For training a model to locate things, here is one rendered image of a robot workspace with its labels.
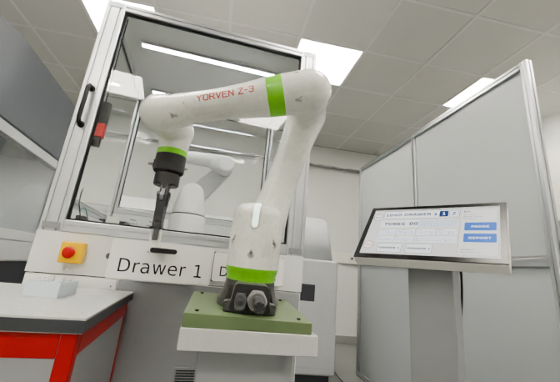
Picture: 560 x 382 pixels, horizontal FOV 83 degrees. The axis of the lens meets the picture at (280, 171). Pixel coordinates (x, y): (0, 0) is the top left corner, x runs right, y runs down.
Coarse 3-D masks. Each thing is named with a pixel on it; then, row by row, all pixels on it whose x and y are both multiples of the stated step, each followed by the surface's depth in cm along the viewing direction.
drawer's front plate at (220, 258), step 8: (216, 256) 127; (224, 256) 128; (216, 264) 126; (224, 264) 127; (280, 264) 133; (216, 272) 125; (224, 272) 126; (280, 272) 132; (216, 280) 125; (224, 280) 126; (280, 280) 131
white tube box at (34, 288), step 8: (32, 280) 86; (48, 280) 91; (56, 280) 93; (64, 280) 95; (72, 280) 96; (24, 288) 83; (32, 288) 83; (40, 288) 83; (48, 288) 84; (56, 288) 84; (64, 288) 87; (72, 288) 93; (32, 296) 83; (40, 296) 83; (48, 296) 83; (56, 296) 84
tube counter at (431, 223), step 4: (412, 220) 132; (416, 220) 131; (420, 220) 130; (424, 220) 129; (428, 220) 128; (432, 220) 127; (436, 220) 126; (440, 220) 125; (444, 220) 124; (448, 220) 123; (452, 220) 122; (456, 220) 121; (408, 224) 131; (412, 224) 130; (416, 224) 129; (420, 224) 128; (424, 224) 127; (428, 224) 126; (432, 224) 125; (436, 224) 124; (440, 224) 123; (444, 224) 122; (448, 224) 121; (452, 224) 120; (456, 224) 120
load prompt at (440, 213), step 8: (384, 216) 142; (392, 216) 139; (400, 216) 137; (408, 216) 135; (416, 216) 133; (424, 216) 131; (432, 216) 129; (440, 216) 127; (448, 216) 125; (456, 216) 123
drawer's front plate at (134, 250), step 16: (128, 240) 93; (112, 256) 90; (128, 256) 92; (144, 256) 93; (160, 256) 94; (176, 256) 95; (192, 256) 96; (208, 256) 97; (112, 272) 89; (128, 272) 90; (176, 272) 94; (192, 272) 95; (208, 272) 96
